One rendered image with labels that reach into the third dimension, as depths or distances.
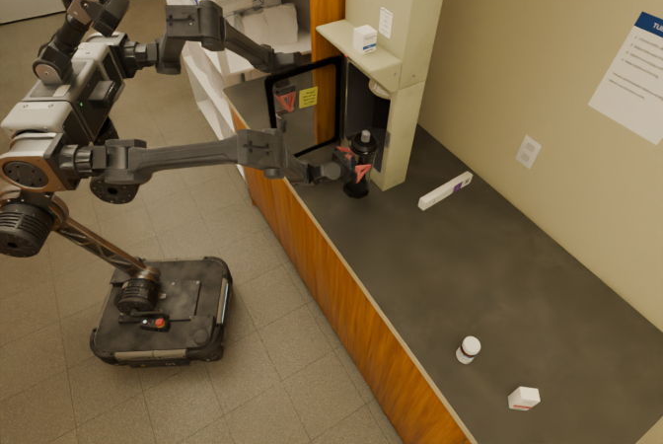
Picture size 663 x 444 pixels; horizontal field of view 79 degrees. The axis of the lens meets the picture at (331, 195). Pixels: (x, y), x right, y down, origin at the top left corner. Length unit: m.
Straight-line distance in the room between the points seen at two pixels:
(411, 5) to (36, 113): 0.98
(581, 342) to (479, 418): 0.41
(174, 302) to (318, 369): 0.81
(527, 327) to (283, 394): 1.26
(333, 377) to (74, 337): 1.41
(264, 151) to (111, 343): 1.56
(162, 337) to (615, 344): 1.82
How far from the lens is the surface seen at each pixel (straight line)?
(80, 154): 1.11
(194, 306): 2.18
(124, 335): 2.25
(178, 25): 1.13
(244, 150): 0.87
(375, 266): 1.40
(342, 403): 2.19
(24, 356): 2.75
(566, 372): 1.42
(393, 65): 1.23
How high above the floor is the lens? 2.12
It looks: 48 degrees down
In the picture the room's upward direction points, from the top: 1 degrees clockwise
